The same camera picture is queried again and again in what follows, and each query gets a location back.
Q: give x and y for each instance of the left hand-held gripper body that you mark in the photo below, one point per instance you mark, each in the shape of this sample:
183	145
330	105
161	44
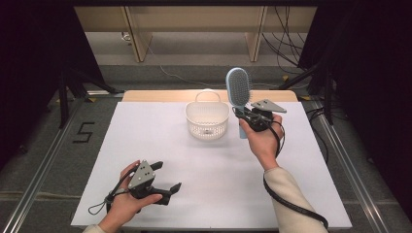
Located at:
142	181

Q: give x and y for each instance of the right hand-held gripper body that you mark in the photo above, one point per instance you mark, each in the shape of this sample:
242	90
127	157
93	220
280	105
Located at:
264	113

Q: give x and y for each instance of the light blue hairbrush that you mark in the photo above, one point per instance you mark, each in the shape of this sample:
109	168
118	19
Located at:
239	85

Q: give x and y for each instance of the white slotted plastic basket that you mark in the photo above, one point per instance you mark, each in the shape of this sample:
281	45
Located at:
207	119

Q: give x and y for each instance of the person's left hand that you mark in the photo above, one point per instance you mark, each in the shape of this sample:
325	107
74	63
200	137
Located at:
126	202

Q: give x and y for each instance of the person's right hand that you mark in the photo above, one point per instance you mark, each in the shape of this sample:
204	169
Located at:
264	142

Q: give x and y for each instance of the white table cover sheet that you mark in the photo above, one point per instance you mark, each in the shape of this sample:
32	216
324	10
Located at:
200	181

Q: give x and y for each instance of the wooden table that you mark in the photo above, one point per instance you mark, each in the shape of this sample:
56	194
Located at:
162	96

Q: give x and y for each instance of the beige wooden background desk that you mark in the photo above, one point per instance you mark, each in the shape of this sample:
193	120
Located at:
194	19

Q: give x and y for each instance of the dark curtain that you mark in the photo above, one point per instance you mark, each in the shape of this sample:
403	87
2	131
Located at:
32	64
372	81

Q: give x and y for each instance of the black metal stand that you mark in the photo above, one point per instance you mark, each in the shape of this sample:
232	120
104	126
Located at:
64	97

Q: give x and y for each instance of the metal floor rail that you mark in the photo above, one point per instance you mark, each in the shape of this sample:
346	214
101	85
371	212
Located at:
39	181
353	174

